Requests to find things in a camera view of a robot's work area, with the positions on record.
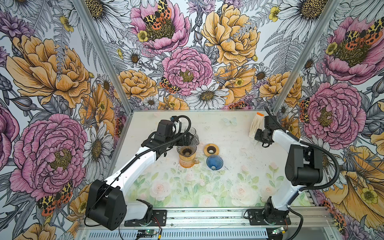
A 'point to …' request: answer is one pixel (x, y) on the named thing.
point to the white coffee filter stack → (258, 123)
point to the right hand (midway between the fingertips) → (259, 140)
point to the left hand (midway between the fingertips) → (185, 140)
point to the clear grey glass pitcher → (194, 140)
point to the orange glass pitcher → (189, 163)
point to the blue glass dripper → (214, 162)
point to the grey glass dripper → (187, 151)
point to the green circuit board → (148, 232)
